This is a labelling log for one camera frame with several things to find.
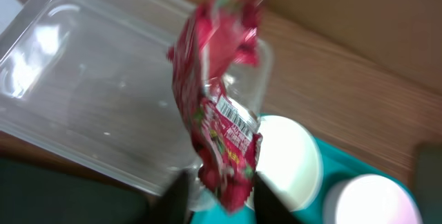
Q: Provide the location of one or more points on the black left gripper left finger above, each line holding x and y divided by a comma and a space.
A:
171, 208

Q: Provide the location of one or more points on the pink shallow bowl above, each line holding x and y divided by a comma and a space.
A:
371, 199

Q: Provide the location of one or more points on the clear plastic bin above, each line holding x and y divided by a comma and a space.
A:
90, 80

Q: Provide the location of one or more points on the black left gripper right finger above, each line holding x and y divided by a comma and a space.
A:
268, 207

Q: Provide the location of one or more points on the red snack wrapper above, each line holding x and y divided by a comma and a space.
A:
218, 43

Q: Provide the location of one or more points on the white small bowl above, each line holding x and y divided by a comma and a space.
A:
290, 162

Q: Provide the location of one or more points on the teal plastic tray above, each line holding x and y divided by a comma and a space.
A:
337, 164

